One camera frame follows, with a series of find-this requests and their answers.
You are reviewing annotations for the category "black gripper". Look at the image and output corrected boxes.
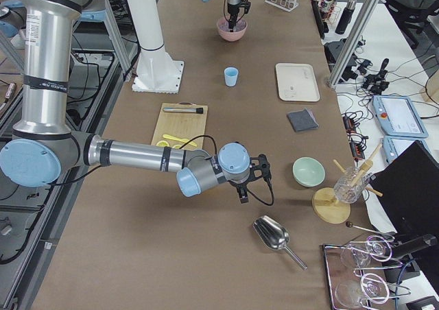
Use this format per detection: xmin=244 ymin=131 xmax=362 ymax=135
xmin=228 ymin=154 xmax=272 ymax=204
xmin=226 ymin=0 xmax=250 ymax=32

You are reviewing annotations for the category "pile of ice cubes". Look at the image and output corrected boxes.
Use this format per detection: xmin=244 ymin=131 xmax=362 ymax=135
xmin=218 ymin=19 xmax=246 ymax=32

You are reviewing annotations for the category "light blue cup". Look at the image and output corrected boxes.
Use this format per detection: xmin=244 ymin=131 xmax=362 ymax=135
xmin=224 ymin=67 xmax=239 ymax=87

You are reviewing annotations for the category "steel ice scoop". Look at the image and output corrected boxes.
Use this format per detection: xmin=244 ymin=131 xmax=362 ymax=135
xmin=253 ymin=215 xmax=308 ymax=270

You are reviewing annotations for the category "wooden cup tree stand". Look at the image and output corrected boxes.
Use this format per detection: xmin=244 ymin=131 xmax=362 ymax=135
xmin=312 ymin=143 xmax=383 ymax=224

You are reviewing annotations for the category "pink bowl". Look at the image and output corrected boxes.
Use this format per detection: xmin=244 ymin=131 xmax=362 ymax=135
xmin=216 ymin=17 xmax=248 ymax=42

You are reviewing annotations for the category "mint green bowl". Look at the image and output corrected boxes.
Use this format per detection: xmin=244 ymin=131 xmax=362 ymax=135
xmin=292 ymin=157 xmax=326 ymax=187

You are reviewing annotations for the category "yellow plastic knife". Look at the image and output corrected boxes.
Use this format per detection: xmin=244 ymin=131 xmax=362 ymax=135
xmin=163 ymin=134 xmax=192 ymax=143

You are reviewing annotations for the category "cream rabbit tray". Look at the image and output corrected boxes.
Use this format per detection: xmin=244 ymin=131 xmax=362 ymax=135
xmin=275 ymin=63 xmax=320 ymax=102

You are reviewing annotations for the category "bamboo cutting board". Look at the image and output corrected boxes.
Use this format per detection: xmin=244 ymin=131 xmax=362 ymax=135
xmin=151 ymin=102 xmax=209 ymax=147

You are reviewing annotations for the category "steel muddler black tip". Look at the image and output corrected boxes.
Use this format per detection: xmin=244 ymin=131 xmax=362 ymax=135
xmin=163 ymin=107 xmax=204 ymax=114

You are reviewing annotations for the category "lemon half lower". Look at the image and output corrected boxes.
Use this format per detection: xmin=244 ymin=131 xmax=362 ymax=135
xmin=156 ymin=140 xmax=169 ymax=147

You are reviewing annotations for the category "grey folded cloth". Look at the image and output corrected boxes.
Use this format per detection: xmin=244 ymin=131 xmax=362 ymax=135
xmin=287 ymin=108 xmax=319 ymax=132

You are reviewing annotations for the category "clear textured glass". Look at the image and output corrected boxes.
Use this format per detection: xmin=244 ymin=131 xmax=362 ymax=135
xmin=333 ymin=167 xmax=370 ymax=204

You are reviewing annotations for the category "black thermos bottle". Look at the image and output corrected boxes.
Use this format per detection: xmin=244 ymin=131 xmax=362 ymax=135
xmin=335 ymin=0 xmax=357 ymax=34

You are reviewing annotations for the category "lower teach pendant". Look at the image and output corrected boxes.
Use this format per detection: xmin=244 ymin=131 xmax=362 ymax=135
xmin=382 ymin=135 xmax=429 ymax=164

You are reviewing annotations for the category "teach pendant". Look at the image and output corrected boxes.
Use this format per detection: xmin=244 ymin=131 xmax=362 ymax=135
xmin=372 ymin=95 xmax=429 ymax=139
xmin=382 ymin=135 xmax=429 ymax=164

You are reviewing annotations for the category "black monitor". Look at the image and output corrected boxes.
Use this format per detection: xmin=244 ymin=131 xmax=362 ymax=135
xmin=371 ymin=141 xmax=438 ymax=237

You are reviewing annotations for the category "upper teach pendant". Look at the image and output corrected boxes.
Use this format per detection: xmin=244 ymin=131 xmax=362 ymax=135
xmin=372 ymin=95 xmax=429 ymax=139

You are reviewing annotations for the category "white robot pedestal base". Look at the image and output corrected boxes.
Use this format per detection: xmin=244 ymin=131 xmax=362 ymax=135
xmin=127 ymin=0 xmax=184 ymax=94

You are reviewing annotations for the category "wire glass rack tray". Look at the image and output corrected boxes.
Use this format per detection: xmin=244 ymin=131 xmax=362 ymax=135
xmin=322 ymin=235 xmax=411 ymax=309

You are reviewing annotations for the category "aluminium frame post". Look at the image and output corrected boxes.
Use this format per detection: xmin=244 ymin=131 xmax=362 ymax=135
xmin=327 ymin=0 xmax=379 ymax=90

